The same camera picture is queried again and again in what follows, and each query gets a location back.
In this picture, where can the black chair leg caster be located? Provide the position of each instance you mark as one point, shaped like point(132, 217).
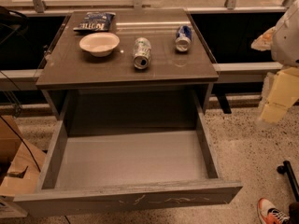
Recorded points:
point(286, 168)

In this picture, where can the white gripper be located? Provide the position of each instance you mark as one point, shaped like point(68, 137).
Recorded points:
point(287, 41)

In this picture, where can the cardboard box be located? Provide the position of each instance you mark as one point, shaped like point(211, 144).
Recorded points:
point(20, 167)

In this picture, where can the orange white sneaker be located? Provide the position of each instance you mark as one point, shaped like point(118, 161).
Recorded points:
point(269, 214)

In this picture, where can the blue pepsi can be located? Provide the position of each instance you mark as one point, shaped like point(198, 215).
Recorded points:
point(183, 39)

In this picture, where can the open grey top drawer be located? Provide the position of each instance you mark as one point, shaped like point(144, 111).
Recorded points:
point(128, 151)

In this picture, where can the grey cabinet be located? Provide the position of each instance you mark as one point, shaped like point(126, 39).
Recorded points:
point(69, 67)

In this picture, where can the blue kettle chip bag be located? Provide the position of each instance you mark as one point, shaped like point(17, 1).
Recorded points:
point(95, 22)

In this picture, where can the white bowl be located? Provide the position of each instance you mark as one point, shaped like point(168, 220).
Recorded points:
point(99, 44)

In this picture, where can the black equipment at left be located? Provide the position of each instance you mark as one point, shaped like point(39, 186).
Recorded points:
point(11, 23)

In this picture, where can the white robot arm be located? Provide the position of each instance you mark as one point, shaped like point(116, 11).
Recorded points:
point(285, 41)

